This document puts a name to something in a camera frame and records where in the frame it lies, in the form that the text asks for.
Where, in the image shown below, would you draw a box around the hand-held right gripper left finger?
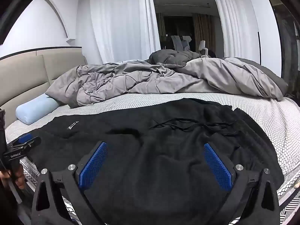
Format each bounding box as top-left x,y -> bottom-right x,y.
31,142 -> 108,225

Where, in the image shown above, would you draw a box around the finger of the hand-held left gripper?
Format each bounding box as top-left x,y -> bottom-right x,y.
9,133 -> 42,152

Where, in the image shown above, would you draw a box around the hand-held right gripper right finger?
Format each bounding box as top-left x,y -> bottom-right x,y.
203,142 -> 281,225

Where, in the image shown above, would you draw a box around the black pants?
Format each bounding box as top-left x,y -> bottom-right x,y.
22,98 -> 285,225

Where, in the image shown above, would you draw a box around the person's left hand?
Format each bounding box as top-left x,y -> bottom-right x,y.
0,170 -> 25,190

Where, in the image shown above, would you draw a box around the light blue pillow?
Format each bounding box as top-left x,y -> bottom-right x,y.
16,94 -> 59,125

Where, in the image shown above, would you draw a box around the beige padded headboard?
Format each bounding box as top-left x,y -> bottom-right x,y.
0,47 -> 86,128

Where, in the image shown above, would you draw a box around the bed with hexagon patterned sheet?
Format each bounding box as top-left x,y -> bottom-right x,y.
5,91 -> 300,225

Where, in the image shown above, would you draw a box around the black white patterned rug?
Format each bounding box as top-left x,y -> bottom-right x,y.
278,199 -> 300,225

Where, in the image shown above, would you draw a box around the grey duvet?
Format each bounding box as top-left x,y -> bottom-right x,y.
46,57 -> 289,108

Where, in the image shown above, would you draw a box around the dark grey pillow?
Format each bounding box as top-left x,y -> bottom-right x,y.
149,50 -> 202,67

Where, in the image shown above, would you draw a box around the white office chair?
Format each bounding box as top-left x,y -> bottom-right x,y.
199,40 -> 209,58

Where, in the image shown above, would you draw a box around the grey chair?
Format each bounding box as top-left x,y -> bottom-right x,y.
171,35 -> 193,52

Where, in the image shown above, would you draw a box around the beige curtain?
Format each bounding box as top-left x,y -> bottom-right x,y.
192,13 -> 216,52

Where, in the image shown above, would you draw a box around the white wardrobe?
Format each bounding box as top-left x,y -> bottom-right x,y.
242,0 -> 282,78

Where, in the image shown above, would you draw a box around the dark shelf cabinet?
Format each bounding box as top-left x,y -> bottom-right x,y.
261,0 -> 300,99

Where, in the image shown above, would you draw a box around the white curtain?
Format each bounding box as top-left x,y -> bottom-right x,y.
90,0 -> 161,64
209,0 -> 261,59

